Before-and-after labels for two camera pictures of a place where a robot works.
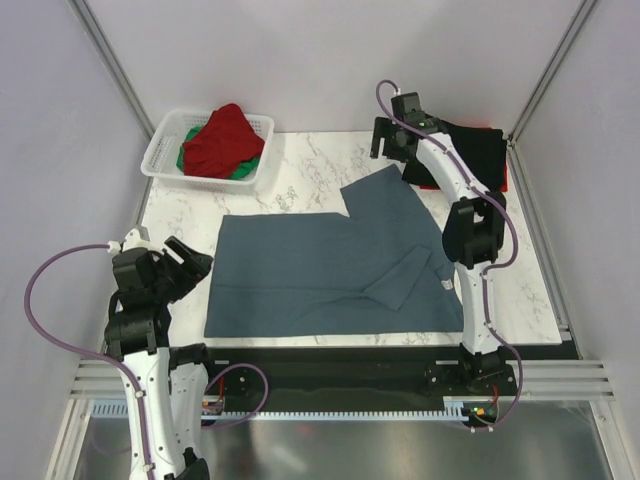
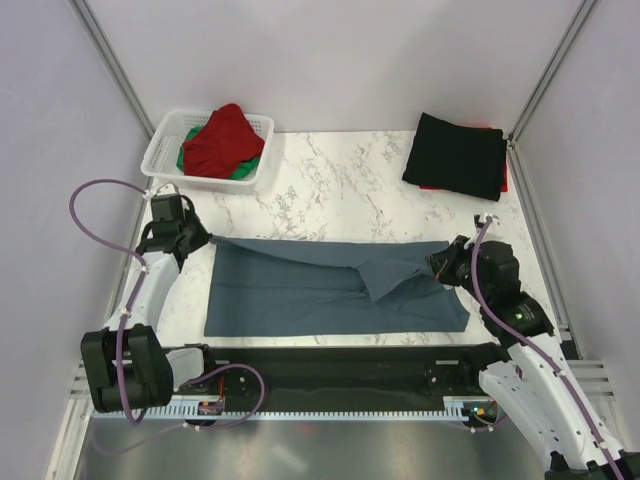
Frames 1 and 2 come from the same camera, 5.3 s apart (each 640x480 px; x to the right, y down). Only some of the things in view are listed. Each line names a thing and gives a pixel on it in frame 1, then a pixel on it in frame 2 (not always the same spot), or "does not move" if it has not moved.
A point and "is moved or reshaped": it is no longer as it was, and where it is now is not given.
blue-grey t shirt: [382, 270] is moved or reshaped
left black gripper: [192, 260] → [202, 236]
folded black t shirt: [481, 152] does not move
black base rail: [356, 373] does not move
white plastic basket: [166, 131] does not move
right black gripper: [383, 127] → [441, 262]
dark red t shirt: [228, 140] does not move
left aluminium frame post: [114, 65] does not move
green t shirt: [244, 170] does not move
